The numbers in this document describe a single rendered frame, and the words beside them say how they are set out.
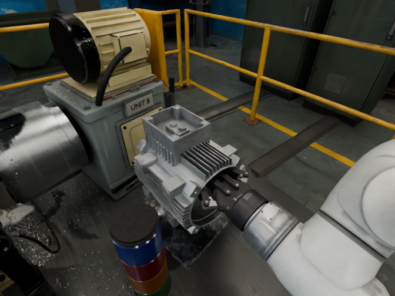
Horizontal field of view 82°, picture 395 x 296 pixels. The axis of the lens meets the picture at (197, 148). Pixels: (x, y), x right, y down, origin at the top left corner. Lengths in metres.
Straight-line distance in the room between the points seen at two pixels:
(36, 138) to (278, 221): 0.59
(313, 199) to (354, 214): 1.72
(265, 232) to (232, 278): 0.34
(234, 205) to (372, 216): 0.19
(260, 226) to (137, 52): 0.58
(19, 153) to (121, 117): 0.27
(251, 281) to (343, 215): 0.40
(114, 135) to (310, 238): 0.59
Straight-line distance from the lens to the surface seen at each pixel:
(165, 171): 0.49
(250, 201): 0.42
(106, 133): 0.73
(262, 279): 0.73
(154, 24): 0.86
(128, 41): 0.73
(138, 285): 0.39
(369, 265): 0.40
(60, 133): 0.71
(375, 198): 0.36
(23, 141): 0.70
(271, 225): 0.40
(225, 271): 0.72
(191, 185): 0.43
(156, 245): 0.32
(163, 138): 0.47
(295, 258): 0.39
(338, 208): 0.40
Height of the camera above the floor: 1.46
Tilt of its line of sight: 38 degrees down
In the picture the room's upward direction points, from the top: straight up
